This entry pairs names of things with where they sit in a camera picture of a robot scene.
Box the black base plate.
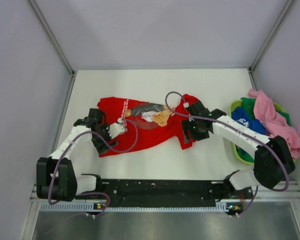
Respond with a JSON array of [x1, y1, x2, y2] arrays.
[[74, 178, 255, 208]]

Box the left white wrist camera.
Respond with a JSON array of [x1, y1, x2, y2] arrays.
[[108, 117, 127, 139]]

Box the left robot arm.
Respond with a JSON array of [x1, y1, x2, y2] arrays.
[[36, 108, 126, 203]]

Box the lime green plastic basket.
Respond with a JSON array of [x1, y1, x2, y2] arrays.
[[228, 99, 298, 166]]

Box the red t shirt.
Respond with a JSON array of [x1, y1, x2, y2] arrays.
[[97, 97, 195, 152]]

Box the grey slotted cable duct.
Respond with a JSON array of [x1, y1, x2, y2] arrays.
[[40, 202, 229, 213]]

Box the pink t shirt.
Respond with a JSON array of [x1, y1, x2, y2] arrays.
[[248, 89, 300, 159]]

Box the blue t shirt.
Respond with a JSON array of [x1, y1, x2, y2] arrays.
[[230, 106, 267, 156]]

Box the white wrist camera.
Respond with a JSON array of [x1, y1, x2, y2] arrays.
[[183, 102, 190, 109], [108, 117, 127, 139]]

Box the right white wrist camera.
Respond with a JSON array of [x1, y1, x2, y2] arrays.
[[183, 102, 190, 109]]

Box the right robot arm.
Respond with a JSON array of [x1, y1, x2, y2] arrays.
[[182, 100, 296, 198]]

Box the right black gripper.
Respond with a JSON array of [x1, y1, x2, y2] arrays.
[[181, 117, 209, 143]]

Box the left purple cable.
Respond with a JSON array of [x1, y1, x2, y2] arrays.
[[47, 118, 139, 220]]

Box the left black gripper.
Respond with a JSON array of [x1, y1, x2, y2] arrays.
[[91, 122, 118, 154]]

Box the green t shirt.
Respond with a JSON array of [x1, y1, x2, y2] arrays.
[[235, 96, 292, 162]]

